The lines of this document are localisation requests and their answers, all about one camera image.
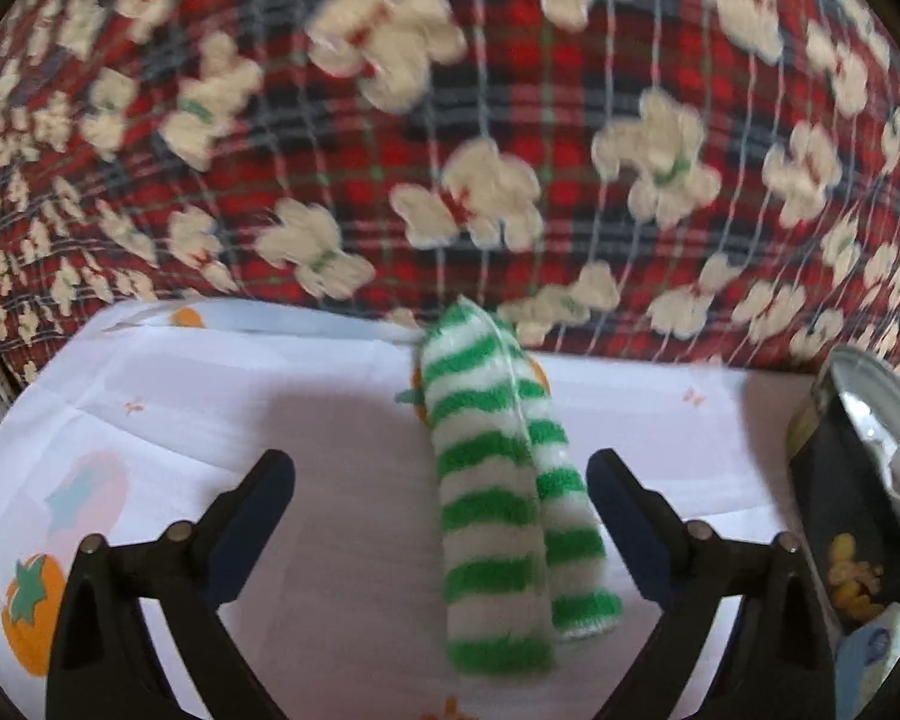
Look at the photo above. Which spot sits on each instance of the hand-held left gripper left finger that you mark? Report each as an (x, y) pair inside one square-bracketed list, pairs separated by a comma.
[(251, 525)]

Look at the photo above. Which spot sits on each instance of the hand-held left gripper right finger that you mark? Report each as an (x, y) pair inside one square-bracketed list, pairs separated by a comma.
[(630, 525)]

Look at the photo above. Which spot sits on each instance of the green white striped sock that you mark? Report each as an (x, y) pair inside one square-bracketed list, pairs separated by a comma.
[(487, 510)]

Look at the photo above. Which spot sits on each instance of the round metal tin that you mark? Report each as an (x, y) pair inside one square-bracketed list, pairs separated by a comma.
[(832, 495)]

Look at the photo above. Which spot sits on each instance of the white persimmon-print tablecloth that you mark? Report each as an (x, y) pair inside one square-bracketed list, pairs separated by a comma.
[(330, 405)]

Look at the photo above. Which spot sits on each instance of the red plaid bear-print blanket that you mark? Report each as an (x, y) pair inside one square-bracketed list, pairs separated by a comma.
[(450, 127)]

